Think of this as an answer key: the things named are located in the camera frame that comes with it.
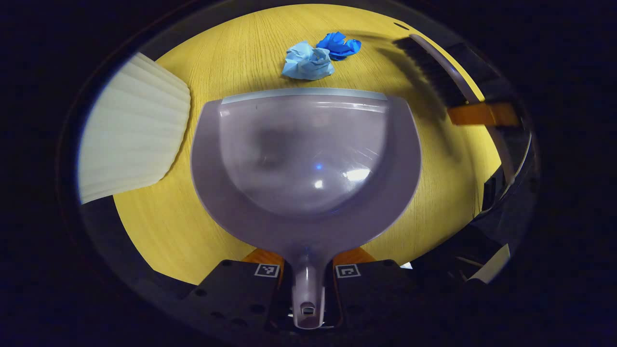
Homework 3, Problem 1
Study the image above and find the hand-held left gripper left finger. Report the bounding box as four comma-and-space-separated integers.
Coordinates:
182, 248, 286, 334

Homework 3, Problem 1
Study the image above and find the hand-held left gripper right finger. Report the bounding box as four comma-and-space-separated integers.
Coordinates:
333, 246, 421, 329

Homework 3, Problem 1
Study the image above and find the white ribbed garbage bin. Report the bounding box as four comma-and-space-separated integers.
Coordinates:
77, 52, 192, 205

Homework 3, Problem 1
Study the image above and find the wooden desktop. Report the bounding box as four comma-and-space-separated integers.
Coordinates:
113, 4, 502, 286

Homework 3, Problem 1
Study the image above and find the pink plastic dustpan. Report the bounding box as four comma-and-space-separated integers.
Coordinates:
190, 88, 423, 330

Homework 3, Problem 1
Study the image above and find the dark blue paper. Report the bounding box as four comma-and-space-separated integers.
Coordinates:
316, 31, 362, 61

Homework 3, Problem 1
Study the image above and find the small pink broom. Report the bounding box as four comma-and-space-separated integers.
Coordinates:
392, 33, 517, 185

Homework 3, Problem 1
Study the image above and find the light blue paper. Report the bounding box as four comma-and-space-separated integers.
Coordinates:
282, 40, 335, 81

